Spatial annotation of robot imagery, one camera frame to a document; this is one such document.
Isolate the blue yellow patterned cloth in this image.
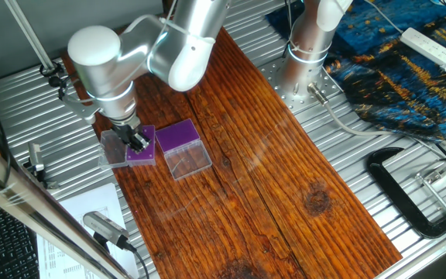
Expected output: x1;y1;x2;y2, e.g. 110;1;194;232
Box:
265;0;446;144

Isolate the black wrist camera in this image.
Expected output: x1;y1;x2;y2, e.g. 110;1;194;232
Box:
47;75;69;100

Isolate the grey cable with metal connector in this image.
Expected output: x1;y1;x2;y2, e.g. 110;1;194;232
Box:
307;82;446;160

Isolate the white power strip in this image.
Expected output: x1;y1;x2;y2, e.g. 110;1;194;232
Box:
400;26;446;71

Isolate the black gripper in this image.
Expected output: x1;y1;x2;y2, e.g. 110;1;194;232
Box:
110;119;151;154

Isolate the black keyboard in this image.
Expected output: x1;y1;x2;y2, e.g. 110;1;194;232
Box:
0;191;41;279

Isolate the white printed paper sheet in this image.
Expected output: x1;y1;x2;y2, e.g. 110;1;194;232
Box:
36;182;141;279

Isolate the black C-clamp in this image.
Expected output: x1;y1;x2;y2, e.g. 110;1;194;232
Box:
366;146;446;239

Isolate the shiny metal frame bar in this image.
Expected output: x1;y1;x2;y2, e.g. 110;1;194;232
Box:
0;119;133;279

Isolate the brown wooden board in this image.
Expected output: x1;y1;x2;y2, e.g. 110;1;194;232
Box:
60;26;403;279

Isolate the white power cord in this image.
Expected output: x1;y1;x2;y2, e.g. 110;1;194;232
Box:
363;0;404;35

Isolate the purple pipette tip rack box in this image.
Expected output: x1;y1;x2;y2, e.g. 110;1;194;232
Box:
98;124;157;170
154;118;213;181

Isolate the black cable of silver camera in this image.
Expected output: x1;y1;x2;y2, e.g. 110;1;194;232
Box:
124;242;150;279

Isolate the small silver black clamp mount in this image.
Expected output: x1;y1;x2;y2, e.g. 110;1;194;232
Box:
27;142;60;191

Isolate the thin aluminium rod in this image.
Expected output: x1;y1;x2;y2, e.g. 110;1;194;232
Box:
4;0;64;85

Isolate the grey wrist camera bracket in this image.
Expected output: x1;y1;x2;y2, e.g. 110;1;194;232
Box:
60;92;101;126

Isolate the silver depth camera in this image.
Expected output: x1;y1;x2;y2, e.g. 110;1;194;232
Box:
82;211;131;251

